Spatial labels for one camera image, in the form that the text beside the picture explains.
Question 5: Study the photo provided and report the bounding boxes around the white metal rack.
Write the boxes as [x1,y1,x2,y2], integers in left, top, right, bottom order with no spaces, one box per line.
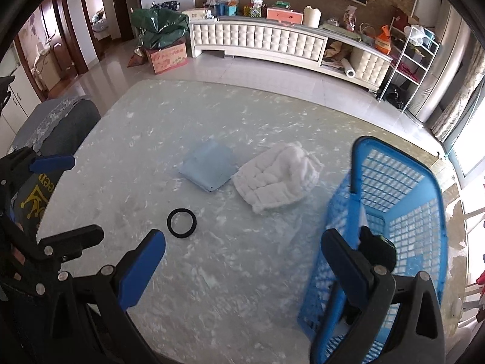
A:
[377,25,440,112]

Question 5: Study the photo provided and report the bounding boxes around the white padded television cabinet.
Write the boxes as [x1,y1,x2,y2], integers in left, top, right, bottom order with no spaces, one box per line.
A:
[188,16,393,92]

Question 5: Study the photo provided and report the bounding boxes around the grey chair with lace cover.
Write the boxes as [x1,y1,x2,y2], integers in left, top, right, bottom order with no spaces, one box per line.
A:
[11,96,102,160]

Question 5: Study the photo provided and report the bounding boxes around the black garment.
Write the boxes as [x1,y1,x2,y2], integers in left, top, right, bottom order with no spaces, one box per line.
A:
[358,225,396,274]

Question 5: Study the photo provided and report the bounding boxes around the white fluffy cloth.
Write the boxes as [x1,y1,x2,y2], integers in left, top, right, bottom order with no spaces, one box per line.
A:
[232,141,324,213]

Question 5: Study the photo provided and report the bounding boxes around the light blue folded cloth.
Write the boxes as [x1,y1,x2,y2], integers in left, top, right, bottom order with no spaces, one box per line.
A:
[179,139,239,193]

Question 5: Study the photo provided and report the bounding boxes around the blue plastic basket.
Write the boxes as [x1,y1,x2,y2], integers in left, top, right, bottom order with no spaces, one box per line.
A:
[297,136,450,364]

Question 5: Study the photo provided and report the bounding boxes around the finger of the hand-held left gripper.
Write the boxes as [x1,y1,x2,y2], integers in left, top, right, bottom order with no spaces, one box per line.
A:
[36,225,105,265]
[0,146,75,187]

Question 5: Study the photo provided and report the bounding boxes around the black ring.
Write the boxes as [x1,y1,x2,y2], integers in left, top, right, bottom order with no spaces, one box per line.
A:
[167,208,198,239]

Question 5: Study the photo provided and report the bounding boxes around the green plastic bag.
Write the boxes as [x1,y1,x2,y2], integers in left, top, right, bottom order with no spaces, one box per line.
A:
[131,8,189,51]

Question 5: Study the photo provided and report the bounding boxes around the patterned beige curtain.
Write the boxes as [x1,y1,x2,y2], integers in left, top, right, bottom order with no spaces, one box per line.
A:
[430,34,485,143]

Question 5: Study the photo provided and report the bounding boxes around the black cloth with yellow print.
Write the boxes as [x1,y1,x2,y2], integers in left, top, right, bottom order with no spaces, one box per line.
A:
[11,170,55,232]

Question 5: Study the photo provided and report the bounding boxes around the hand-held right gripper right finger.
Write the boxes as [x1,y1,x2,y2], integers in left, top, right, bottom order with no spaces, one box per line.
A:
[321,229,448,364]

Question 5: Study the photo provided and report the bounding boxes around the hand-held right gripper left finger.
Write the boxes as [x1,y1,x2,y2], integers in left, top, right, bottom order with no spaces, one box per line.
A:
[45,229,167,364]

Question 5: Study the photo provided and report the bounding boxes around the pink box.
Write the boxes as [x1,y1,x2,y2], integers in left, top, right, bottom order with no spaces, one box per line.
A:
[266,7,305,25]

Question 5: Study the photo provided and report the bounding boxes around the orange bag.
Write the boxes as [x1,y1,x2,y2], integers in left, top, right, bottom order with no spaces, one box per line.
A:
[375,25,393,56]

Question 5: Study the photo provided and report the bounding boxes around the cream jar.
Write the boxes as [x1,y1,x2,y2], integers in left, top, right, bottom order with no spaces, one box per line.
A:
[303,5,323,28]

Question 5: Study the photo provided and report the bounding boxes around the white plastic bag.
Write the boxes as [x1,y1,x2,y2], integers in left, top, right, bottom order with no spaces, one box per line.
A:
[409,26,429,46]

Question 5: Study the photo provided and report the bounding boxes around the brown wooden door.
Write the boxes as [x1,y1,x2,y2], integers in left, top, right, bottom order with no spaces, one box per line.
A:
[38,4,67,80]

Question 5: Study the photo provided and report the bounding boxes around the beige cloth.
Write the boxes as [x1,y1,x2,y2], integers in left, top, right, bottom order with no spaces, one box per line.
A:
[324,40,351,61]

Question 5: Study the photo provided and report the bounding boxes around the black bag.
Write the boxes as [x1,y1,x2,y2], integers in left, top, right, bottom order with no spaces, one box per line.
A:
[384,83,406,109]

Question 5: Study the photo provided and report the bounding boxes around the silver standing air conditioner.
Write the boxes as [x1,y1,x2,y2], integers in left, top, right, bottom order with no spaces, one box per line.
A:
[403,5,478,126]

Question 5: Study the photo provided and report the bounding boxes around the printed cardboard box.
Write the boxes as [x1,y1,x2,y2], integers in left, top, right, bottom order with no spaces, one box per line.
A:
[146,42,189,74]

